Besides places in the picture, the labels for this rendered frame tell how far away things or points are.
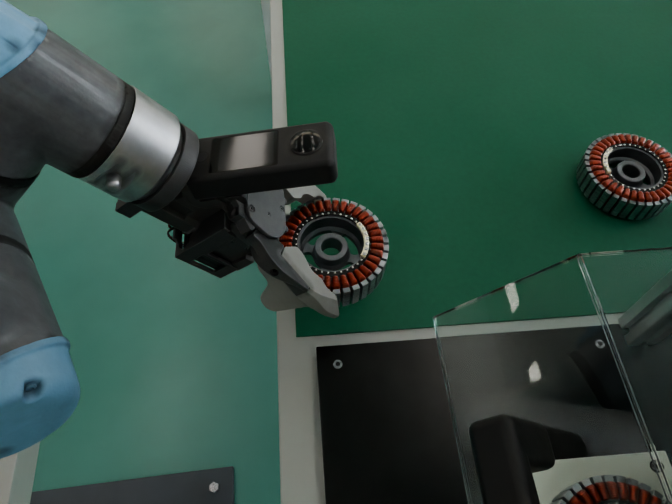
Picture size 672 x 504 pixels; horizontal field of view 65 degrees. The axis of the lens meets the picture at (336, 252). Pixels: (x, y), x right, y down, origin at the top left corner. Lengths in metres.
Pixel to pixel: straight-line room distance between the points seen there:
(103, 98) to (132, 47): 1.85
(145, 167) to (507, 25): 0.67
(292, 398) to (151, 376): 0.90
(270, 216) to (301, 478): 0.24
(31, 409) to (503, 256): 0.48
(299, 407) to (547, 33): 0.67
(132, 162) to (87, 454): 1.08
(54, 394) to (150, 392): 1.08
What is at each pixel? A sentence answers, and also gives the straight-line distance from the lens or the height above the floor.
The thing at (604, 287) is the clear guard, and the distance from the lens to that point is 0.25.
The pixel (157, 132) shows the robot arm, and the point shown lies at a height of 1.00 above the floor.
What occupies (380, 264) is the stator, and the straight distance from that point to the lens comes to 0.51.
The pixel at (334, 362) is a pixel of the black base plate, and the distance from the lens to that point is 0.52.
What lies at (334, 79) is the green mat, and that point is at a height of 0.75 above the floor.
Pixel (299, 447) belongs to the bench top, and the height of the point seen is 0.75.
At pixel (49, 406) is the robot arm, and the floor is 0.99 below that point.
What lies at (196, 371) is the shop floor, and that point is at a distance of 1.38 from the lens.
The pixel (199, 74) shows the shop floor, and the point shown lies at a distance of 2.04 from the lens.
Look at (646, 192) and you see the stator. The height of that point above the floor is 0.79.
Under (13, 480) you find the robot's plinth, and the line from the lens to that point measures 0.60.
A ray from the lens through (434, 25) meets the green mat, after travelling 0.91.
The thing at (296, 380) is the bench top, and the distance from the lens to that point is 0.54.
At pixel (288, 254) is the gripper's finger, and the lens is 0.45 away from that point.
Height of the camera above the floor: 1.26
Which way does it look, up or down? 58 degrees down
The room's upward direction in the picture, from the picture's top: straight up
